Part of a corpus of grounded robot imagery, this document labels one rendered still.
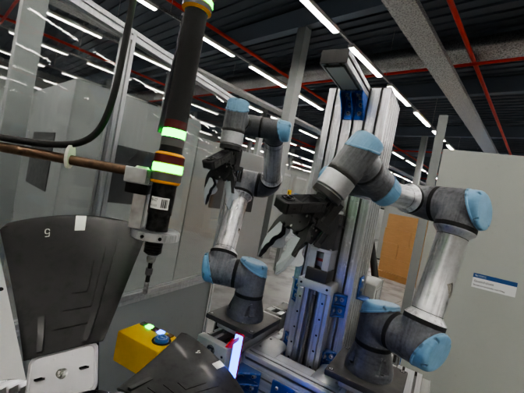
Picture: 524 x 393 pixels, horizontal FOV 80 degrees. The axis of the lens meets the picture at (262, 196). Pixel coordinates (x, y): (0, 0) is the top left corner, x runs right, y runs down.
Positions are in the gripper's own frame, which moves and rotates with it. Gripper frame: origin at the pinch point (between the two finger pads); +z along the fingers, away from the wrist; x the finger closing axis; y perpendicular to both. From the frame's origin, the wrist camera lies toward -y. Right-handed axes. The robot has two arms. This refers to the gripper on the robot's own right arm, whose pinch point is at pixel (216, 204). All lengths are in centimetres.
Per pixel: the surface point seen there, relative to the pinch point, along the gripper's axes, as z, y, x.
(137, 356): 44.9, -19.5, 3.2
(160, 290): 50, 33, 46
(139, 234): 2, -54, -25
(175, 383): 30, -40, -26
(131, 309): 55, 17, 46
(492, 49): -398, 715, -137
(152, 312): 60, 30, 46
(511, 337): 45, 129, -114
